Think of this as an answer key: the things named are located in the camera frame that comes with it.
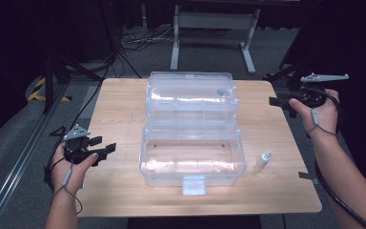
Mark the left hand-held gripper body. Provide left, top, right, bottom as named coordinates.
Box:
left=62, top=124, right=100, bottom=165

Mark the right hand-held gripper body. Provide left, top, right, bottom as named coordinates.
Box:
left=294, top=73, right=350, bottom=109

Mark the small white dropper bottle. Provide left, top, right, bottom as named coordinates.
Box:
left=255, top=150, right=273, bottom=169

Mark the clear plastic storage box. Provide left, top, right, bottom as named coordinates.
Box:
left=138, top=71, right=248, bottom=197

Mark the person's right hand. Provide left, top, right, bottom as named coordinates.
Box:
left=288, top=90, right=340, bottom=139

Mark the person's left hand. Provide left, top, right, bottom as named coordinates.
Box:
left=51, top=142, right=99, bottom=194

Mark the black metal stand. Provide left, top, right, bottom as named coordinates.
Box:
left=42, top=53, right=105, bottom=115
left=263, top=60, right=315, bottom=121

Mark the yellow black floor tape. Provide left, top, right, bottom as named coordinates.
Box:
left=28, top=76, right=72, bottom=103

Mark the grey right wrist strap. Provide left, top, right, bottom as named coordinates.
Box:
left=306, top=108, right=339, bottom=138

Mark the grey wrist strap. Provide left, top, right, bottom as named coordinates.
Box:
left=306, top=108, right=339, bottom=138
left=51, top=161, right=84, bottom=215

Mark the grey left wrist strap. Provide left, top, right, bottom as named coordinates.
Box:
left=51, top=161, right=84, bottom=215

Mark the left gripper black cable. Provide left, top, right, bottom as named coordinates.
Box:
left=43, top=55, right=117, bottom=192

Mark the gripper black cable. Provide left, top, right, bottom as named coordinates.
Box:
left=43, top=55, right=117, bottom=192
left=314, top=87, right=366, bottom=229

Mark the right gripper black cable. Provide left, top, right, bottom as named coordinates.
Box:
left=314, top=87, right=366, bottom=229

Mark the grey metal desk frame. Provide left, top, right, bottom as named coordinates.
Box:
left=170, top=4, right=261, bottom=76

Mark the tangle of floor cables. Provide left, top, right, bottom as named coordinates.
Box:
left=118, top=25, right=175, bottom=53

